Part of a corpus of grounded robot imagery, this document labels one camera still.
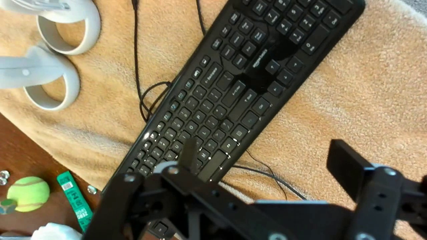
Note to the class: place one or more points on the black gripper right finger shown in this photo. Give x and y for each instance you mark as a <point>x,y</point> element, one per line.
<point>378,200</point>

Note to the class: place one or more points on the white coffee filter stack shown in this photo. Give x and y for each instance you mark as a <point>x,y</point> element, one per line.
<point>55,232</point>

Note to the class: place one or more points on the black computer keyboard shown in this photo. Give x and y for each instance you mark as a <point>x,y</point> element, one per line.
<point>214,102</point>

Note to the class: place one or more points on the beige terry towel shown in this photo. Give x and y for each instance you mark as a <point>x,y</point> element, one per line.
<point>355,111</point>

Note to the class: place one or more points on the white VR controller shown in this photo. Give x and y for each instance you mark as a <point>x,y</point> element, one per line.
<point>27,71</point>
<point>91,27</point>

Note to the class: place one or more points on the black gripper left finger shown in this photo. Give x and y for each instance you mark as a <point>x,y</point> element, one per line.
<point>134,208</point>

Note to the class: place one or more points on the yellow tennis ball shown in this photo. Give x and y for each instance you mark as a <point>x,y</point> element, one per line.
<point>28,194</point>

